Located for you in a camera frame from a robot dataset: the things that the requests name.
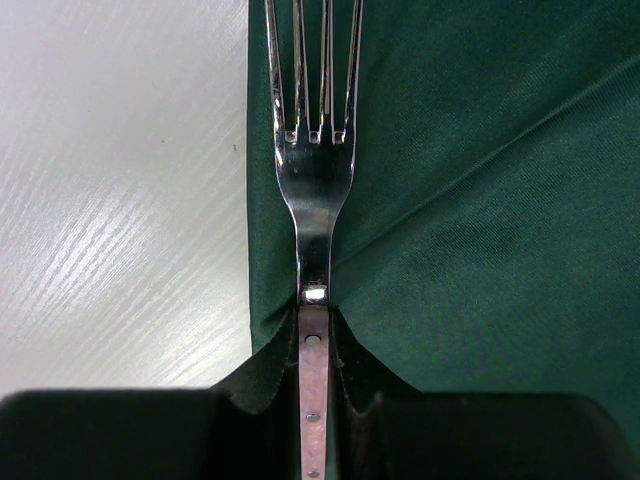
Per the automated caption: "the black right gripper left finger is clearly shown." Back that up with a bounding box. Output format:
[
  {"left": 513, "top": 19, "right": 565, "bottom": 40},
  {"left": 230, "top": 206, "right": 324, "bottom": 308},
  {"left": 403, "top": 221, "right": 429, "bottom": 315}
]
[{"left": 1, "top": 312, "right": 299, "bottom": 479}]

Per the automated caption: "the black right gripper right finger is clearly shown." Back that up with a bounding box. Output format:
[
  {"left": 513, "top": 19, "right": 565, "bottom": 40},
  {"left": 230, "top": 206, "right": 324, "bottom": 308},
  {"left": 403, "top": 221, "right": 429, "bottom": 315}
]
[{"left": 330, "top": 310, "right": 639, "bottom": 479}]

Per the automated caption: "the fork with pink handle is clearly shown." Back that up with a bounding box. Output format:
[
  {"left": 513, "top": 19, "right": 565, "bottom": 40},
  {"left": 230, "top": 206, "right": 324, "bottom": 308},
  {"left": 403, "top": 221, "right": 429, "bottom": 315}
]
[{"left": 264, "top": 1, "right": 363, "bottom": 479}]

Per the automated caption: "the dark green cloth napkin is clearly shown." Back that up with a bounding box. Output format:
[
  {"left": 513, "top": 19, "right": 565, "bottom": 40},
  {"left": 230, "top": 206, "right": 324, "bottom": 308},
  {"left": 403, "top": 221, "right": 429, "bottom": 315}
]
[{"left": 245, "top": 0, "right": 640, "bottom": 416}]

